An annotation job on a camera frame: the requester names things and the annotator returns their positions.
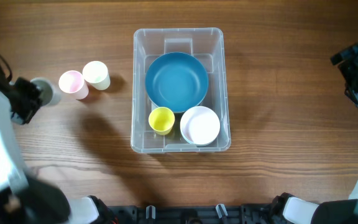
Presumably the grey plastic cup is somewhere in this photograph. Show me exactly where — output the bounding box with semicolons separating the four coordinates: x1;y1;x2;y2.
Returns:
30;78;62;106

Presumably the yellow plastic cup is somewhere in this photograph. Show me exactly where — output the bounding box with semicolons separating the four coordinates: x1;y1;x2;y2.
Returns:
148;107;175;136

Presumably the clear plastic storage container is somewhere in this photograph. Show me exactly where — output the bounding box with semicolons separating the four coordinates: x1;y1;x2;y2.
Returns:
131;27;231;154

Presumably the cream plastic cup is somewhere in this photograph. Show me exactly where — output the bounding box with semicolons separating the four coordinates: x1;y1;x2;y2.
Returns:
82;61;111;90

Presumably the pink plastic bowl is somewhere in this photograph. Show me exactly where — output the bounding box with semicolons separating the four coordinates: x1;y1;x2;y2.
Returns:
180;106;220;146

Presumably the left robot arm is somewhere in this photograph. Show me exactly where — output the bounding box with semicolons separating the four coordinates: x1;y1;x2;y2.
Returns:
0;55;105;223

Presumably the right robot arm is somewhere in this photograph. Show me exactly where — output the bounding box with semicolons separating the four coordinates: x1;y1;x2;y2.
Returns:
269;43;358;224

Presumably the dark blue plate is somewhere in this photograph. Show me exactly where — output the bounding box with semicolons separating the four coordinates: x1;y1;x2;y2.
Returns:
145;52;209;113

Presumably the pink plastic cup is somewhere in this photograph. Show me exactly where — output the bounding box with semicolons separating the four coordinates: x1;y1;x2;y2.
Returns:
58;70;89;100

